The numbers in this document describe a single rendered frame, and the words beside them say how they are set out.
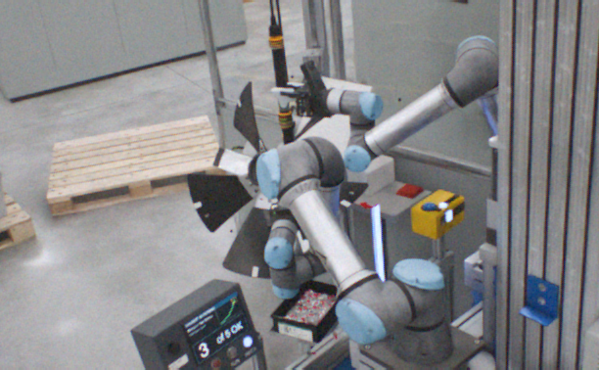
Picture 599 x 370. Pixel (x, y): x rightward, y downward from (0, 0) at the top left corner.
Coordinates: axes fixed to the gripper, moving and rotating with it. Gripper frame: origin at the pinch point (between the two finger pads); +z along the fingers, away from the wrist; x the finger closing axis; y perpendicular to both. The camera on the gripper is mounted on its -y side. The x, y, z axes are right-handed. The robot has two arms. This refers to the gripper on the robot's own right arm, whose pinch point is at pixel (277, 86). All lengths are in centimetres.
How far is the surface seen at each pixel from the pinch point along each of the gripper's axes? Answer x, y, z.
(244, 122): 14.3, 21.9, 28.2
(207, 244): 100, 151, 145
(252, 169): -3.3, 29.6, 12.4
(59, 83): 266, 145, 478
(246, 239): -17, 48, 7
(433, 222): 14, 46, -45
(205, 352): -79, 35, -31
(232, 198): -3.7, 42.4, 22.9
